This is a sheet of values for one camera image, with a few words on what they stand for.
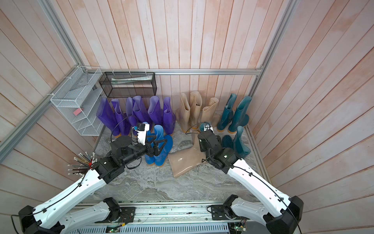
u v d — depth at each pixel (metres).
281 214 0.38
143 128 0.59
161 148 0.63
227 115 0.92
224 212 0.66
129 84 1.06
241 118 0.93
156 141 0.59
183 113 0.90
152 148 0.59
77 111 0.82
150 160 0.84
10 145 0.53
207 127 0.60
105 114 0.89
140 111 0.86
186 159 0.88
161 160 0.84
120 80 0.90
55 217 0.40
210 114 0.93
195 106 0.88
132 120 0.86
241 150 0.67
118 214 0.70
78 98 0.78
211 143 0.52
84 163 0.80
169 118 0.88
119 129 1.01
